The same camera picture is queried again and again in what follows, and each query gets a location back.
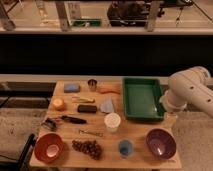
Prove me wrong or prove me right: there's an orange carrot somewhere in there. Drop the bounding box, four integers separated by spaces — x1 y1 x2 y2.
98 87 121 94

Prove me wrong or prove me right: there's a blue sponge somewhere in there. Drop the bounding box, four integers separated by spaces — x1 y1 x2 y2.
64 83 80 93

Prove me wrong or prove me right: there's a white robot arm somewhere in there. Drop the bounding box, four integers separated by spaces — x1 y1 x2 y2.
159 66 213 129

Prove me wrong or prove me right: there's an orange bowl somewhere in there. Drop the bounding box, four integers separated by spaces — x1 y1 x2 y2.
34 133 64 163

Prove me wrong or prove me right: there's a green plastic tray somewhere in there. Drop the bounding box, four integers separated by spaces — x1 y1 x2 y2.
122 78 165 122

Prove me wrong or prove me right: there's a black binder clip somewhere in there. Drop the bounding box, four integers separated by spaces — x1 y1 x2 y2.
42 118 57 132

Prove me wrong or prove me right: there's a black handled knife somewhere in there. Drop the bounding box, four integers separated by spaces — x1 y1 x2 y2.
61 115 87 124

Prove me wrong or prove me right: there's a bunch of dark grapes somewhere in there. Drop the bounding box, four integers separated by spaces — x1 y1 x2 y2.
72 140 103 160

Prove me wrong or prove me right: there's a blue plastic cup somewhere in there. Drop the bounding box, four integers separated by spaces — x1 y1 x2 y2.
118 140 134 158

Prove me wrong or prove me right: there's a yellow banana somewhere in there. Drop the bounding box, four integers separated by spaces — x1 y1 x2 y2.
72 96 95 103

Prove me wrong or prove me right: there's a light blue cloth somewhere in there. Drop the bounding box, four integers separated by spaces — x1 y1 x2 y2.
100 97 115 114

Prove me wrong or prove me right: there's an orange fruit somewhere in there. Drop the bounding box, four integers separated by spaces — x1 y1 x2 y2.
53 98 65 111

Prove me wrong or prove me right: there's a small metal cup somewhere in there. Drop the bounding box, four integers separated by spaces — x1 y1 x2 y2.
87 79 97 91

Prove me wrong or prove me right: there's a purple bowl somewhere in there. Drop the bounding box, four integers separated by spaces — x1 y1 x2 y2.
146 129 177 160

